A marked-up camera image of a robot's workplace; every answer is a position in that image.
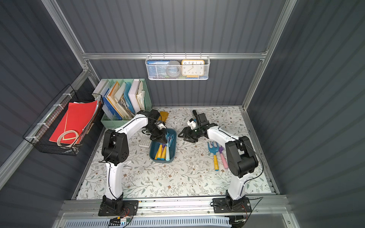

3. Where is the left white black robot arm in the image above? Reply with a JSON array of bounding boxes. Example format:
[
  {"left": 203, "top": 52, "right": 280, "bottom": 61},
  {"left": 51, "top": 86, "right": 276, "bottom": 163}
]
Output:
[{"left": 102, "top": 109, "right": 167, "bottom": 201}]

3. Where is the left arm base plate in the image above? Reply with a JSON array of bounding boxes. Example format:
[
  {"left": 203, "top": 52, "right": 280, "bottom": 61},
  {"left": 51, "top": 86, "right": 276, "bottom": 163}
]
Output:
[{"left": 98, "top": 198, "right": 139, "bottom": 217}]

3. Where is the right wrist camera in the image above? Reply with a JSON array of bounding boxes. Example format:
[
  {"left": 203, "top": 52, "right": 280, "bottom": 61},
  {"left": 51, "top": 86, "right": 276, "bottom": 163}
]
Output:
[{"left": 187, "top": 119, "right": 198, "bottom": 130}]

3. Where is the white book in organizer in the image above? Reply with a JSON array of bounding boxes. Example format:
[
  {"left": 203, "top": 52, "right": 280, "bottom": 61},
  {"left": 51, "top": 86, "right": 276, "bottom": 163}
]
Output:
[{"left": 128, "top": 79, "right": 141, "bottom": 114}]

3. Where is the yellow alarm clock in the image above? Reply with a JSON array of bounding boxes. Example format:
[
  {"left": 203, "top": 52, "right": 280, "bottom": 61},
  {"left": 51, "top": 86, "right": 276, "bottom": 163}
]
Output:
[{"left": 181, "top": 59, "right": 205, "bottom": 78}]

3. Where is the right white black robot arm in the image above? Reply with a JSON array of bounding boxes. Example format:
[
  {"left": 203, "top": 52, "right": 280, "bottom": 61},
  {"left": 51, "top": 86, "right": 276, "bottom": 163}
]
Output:
[{"left": 178, "top": 110, "right": 259, "bottom": 207}]

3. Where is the blue book in basket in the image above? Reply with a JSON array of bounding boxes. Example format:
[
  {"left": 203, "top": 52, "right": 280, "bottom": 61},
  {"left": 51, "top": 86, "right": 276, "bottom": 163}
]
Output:
[{"left": 146, "top": 60, "right": 170, "bottom": 80}]

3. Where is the white calculator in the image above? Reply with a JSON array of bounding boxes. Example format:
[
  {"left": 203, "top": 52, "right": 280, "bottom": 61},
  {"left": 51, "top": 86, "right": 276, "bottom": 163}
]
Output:
[{"left": 139, "top": 135, "right": 151, "bottom": 148}]

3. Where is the black wire wall basket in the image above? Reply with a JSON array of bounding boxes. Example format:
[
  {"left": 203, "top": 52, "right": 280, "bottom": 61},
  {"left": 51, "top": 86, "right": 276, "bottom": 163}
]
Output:
[{"left": 23, "top": 85, "right": 103, "bottom": 156}]

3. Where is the mint green file organizer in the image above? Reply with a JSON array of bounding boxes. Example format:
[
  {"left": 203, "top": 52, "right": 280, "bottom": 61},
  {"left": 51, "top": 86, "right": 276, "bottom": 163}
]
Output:
[{"left": 93, "top": 79, "right": 152, "bottom": 129}]

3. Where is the white wire hanging basket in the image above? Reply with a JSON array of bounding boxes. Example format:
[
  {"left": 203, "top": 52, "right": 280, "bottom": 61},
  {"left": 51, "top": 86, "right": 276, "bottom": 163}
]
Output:
[{"left": 145, "top": 55, "right": 211, "bottom": 81}]

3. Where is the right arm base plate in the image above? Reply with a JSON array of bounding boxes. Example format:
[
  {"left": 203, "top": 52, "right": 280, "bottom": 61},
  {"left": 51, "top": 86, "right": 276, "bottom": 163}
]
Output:
[{"left": 210, "top": 197, "right": 252, "bottom": 213}]

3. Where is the red folder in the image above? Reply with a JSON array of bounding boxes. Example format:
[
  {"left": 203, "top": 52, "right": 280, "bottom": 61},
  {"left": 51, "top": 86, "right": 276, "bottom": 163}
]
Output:
[{"left": 49, "top": 101, "right": 99, "bottom": 145}]

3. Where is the teal plastic storage box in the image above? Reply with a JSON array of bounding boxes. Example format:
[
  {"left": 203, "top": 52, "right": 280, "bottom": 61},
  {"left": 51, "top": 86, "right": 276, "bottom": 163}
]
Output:
[{"left": 149, "top": 129, "right": 177, "bottom": 163}]

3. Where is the grey tape roll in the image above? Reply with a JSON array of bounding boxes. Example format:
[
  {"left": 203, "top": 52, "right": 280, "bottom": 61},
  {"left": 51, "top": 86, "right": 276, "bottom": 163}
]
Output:
[{"left": 165, "top": 60, "right": 181, "bottom": 78}]

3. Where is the beige rubber ring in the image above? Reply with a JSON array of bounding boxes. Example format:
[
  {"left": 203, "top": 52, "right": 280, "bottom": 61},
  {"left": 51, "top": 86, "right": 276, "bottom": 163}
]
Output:
[{"left": 56, "top": 130, "right": 80, "bottom": 148}]

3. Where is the light blue rake pale handle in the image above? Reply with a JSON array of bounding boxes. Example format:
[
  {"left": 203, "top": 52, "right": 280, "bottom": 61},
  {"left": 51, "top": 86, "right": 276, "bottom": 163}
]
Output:
[{"left": 165, "top": 133, "right": 174, "bottom": 161}]

